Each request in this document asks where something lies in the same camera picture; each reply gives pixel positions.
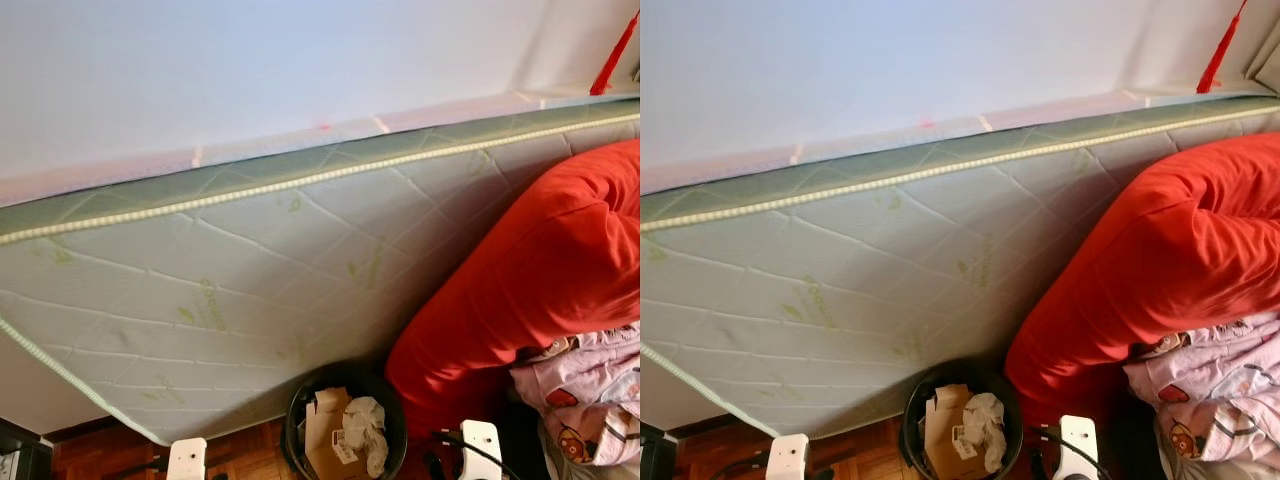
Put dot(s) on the black trash bin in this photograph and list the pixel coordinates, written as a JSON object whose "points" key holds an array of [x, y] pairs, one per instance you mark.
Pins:
{"points": [[1010, 420], [392, 420]]}

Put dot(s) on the white crumpled paper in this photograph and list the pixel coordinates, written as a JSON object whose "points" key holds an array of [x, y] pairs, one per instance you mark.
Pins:
{"points": [[985, 420], [365, 425]]}

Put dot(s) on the brown cardboard box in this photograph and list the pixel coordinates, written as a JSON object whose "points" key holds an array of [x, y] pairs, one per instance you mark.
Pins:
{"points": [[942, 435], [325, 440]]}

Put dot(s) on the bed with beige sheet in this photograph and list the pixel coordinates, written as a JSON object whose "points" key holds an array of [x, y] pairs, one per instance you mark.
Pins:
{"points": [[1230, 472], [600, 472]]}

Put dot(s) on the pink cartoon print blanket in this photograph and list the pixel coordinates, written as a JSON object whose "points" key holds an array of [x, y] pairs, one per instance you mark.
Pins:
{"points": [[590, 390], [1210, 380]]}

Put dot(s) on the black cabinet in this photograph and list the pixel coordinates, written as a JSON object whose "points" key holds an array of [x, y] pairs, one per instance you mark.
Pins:
{"points": [[656, 455], [22, 455]]}

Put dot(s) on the red fabric cushion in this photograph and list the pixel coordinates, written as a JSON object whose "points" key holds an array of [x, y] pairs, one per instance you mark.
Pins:
{"points": [[1160, 260], [540, 270]]}

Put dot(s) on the white quilted mattress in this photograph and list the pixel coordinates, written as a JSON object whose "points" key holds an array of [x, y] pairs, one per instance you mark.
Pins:
{"points": [[850, 280], [250, 280]]}

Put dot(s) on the red tassel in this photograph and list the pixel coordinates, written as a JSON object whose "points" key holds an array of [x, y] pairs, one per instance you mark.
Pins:
{"points": [[1220, 55], [610, 60]]}

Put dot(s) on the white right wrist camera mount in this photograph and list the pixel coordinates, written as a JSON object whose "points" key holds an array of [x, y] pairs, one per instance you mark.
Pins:
{"points": [[482, 452], [1078, 450]]}

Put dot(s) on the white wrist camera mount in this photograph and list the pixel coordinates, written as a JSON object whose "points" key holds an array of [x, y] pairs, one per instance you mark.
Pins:
{"points": [[187, 460], [1078, 450], [787, 458], [482, 452]]}

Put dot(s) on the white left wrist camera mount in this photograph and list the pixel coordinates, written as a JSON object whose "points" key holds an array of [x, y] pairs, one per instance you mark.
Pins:
{"points": [[787, 458], [187, 460]]}

